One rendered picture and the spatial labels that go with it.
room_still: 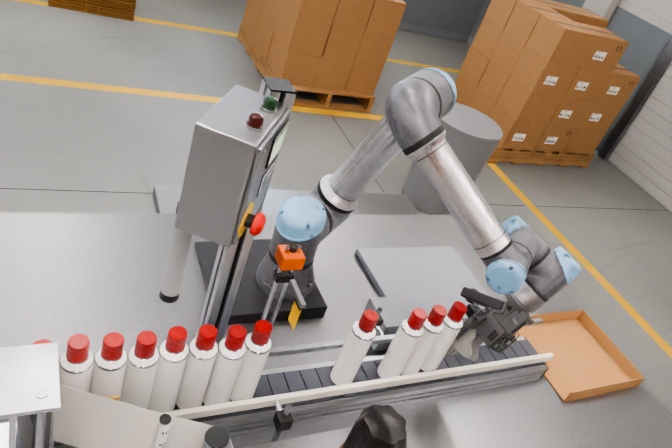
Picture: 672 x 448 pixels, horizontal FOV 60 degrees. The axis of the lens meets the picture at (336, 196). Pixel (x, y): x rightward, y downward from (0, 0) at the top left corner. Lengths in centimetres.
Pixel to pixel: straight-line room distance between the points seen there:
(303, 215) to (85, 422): 65
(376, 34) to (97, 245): 333
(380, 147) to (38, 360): 82
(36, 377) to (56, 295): 56
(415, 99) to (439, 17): 641
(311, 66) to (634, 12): 322
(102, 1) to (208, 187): 440
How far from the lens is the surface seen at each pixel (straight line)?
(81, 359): 105
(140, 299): 146
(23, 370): 93
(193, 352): 110
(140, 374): 108
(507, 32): 492
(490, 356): 161
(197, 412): 118
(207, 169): 87
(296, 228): 138
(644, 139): 596
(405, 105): 119
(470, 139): 349
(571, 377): 180
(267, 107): 92
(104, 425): 106
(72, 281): 150
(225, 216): 90
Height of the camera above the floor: 188
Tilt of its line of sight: 32 degrees down
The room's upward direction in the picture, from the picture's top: 21 degrees clockwise
